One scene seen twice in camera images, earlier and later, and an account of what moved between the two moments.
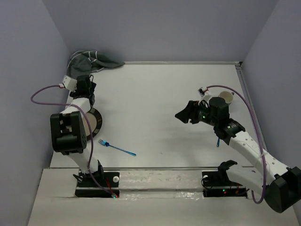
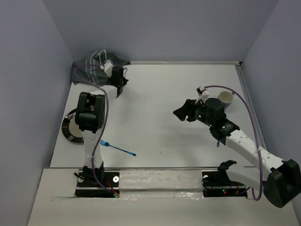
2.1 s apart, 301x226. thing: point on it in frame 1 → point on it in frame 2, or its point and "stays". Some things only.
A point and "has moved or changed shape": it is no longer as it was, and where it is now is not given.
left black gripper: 74,94 → 123,81
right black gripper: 189,112 stays
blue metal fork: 106,143 stays
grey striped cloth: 84,62 has moved or changed shape
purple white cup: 228,96 stays
